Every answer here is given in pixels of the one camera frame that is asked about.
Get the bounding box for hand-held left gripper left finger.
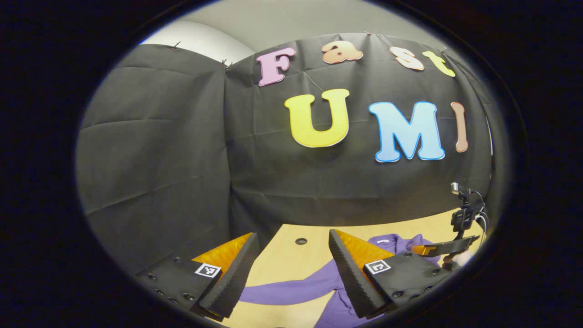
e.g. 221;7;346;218
135;232;261;322

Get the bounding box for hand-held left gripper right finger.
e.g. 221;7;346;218
328;229;445;319

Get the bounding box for purple cardigan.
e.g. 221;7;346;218
239;233;442;328

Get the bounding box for black backdrop cloth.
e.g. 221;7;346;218
75;32;501;274

